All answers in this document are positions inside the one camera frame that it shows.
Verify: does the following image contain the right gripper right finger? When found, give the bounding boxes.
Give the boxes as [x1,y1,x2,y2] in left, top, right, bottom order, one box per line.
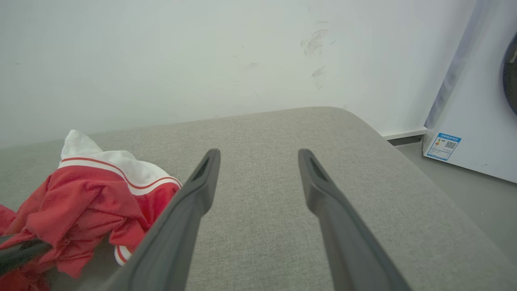
[298,148,412,291]

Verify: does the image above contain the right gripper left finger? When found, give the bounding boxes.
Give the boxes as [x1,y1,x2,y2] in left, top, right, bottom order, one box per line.
[101,148,221,291]

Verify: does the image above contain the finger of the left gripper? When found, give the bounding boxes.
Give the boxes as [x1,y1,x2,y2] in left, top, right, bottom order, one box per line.
[0,238,52,276]

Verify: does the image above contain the red and white garment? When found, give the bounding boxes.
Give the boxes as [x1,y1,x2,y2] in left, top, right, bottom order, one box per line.
[0,129,183,291]

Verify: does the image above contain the white baseboard strip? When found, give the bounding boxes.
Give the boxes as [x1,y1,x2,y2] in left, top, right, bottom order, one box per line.
[382,127,429,141]

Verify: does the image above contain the blue white energy label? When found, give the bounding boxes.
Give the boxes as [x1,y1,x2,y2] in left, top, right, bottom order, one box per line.
[426,133,462,161]

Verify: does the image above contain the white washing machine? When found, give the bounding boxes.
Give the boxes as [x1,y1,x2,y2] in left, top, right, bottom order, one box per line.
[422,0,517,184]

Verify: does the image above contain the dark washing machine door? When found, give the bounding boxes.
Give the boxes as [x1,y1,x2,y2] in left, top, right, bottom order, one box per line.
[502,32,517,118]

